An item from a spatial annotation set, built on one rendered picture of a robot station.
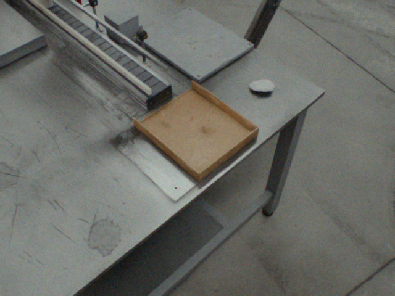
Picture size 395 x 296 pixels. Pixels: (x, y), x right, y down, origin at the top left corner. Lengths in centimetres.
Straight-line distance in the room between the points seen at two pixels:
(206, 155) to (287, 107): 35
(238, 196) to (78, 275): 125
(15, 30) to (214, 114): 87
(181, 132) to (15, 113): 56
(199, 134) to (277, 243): 92
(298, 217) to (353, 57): 142
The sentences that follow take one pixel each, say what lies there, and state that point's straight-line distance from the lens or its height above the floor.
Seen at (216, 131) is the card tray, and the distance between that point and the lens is 133.
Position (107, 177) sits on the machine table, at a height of 83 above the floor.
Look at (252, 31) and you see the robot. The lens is 210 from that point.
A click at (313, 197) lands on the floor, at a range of 226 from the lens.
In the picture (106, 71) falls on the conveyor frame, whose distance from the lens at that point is 153.
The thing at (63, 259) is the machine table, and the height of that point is 83.
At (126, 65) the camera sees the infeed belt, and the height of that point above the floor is 88.
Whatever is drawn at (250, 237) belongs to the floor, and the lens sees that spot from 208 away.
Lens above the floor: 183
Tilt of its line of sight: 50 degrees down
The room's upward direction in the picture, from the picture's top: 2 degrees clockwise
